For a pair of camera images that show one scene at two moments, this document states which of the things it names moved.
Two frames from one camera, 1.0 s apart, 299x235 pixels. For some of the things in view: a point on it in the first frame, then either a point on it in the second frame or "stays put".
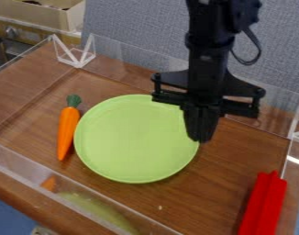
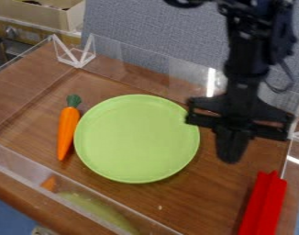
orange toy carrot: x=69 y=125 stays put
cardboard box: x=63 y=15 stays put
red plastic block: x=265 y=206 stays put
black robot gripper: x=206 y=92 -> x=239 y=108
